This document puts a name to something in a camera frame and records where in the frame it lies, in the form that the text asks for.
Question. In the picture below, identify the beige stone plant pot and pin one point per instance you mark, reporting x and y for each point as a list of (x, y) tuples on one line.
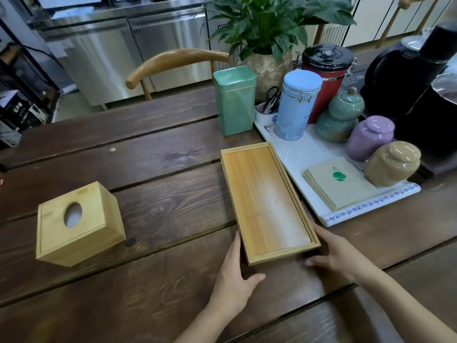
[(267, 73)]

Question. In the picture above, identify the green rectangular tin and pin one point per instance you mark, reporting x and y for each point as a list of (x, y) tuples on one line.
[(235, 103)]

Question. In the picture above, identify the white ceramic cup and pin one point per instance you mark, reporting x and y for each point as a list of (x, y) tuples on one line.
[(264, 117)]

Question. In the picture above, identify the green leafy plant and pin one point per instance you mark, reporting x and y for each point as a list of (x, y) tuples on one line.
[(271, 21)]

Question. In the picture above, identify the green gourd-shaped ceramic jar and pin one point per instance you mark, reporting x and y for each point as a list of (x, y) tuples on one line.
[(339, 121)]

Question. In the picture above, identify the person's right thumb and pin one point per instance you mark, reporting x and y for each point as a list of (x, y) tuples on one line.
[(313, 261)]

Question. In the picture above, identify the stainless steel counter cabinet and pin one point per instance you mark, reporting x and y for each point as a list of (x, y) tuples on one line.
[(117, 49)]

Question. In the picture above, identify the person's left thumb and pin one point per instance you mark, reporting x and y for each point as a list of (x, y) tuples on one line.
[(254, 280)]

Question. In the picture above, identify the purple ceramic jar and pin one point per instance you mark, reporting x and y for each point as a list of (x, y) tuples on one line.
[(367, 139)]

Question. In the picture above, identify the shallow bamboo tray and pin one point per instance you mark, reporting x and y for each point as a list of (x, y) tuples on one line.
[(266, 201)]

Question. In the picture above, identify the person's left hand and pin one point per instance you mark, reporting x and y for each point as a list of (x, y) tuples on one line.
[(228, 285)]

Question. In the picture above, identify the black pot with steel rim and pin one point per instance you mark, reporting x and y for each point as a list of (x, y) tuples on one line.
[(435, 117)]

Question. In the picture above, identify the wooden curved-back chair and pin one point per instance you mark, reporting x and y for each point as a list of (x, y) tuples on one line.
[(410, 1), (171, 60)]

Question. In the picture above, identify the bamboo tissue box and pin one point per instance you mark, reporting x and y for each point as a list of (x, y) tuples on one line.
[(96, 228)]

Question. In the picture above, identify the person's right hand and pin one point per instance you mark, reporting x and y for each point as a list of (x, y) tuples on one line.
[(342, 257)]

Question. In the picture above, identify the white tray with blue border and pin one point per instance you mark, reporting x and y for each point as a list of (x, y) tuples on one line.
[(303, 157)]

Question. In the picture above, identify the beige ceramic jar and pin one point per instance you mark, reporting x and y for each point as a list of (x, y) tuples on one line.
[(391, 166)]

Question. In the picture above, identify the black electric kettle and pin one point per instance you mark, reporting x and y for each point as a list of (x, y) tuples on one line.
[(392, 78)]

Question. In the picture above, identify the person's right forearm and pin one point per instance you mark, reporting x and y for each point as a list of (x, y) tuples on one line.
[(407, 307)]

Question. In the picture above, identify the light blue clip-lid canister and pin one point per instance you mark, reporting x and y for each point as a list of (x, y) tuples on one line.
[(296, 107)]

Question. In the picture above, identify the red canister with black lid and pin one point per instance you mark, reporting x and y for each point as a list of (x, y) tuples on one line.
[(328, 64)]

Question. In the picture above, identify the black shelf with clutter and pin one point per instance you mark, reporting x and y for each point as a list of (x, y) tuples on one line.
[(21, 103)]

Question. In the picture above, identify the person's left forearm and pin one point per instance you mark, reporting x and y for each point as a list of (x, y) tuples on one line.
[(203, 325)]

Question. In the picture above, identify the stack of tan paper napkins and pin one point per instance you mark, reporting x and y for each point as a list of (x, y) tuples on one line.
[(337, 185)]

